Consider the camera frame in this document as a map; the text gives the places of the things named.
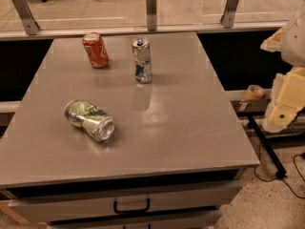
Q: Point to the red cola can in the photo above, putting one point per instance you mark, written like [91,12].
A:
[96,50]

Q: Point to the left metal railing bracket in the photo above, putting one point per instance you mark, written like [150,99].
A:
[24,12]

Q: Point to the silver blue tall can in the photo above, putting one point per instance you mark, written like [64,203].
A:
[142,59]

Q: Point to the roll of tan tape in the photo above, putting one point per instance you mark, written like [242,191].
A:
[255,92]

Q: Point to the upper grey drawer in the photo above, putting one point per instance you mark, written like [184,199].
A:
[123,202]

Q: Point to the lower grey drawer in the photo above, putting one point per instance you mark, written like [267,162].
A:
[183,220]

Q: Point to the middle metal railing bracket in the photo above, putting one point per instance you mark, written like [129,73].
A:
[151,10]

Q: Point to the green soda can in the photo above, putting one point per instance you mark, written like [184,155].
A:
[94,121]

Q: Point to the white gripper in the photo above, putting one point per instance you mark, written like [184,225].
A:
[295,45]

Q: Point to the right metal railing bracket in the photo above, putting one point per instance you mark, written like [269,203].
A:
[228,16]

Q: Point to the black metal floor bar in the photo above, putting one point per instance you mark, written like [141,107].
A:
[281,172]

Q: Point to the metal railing bracket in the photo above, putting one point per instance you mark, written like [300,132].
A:
[151,10]
[24,12]
[228,16]

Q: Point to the grey drawer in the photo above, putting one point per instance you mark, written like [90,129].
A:
[123,202]
[183,220]

